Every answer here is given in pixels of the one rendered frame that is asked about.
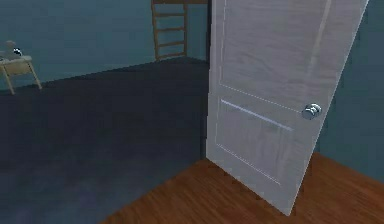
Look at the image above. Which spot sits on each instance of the white panelled room door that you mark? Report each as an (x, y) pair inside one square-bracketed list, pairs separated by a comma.
[(266, 83)]

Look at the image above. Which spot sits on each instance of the wooden ladder shelf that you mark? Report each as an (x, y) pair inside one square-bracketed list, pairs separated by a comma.
[(170, 30)]

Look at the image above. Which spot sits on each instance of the silver round door knob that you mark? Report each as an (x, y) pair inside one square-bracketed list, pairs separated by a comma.
[(311, 111)]

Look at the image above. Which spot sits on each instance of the pale wooden side table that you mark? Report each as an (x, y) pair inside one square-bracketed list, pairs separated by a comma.
[(18, 68)]

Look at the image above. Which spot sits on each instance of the grey and black small object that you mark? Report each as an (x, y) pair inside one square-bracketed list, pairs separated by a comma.
[(12, 50)]

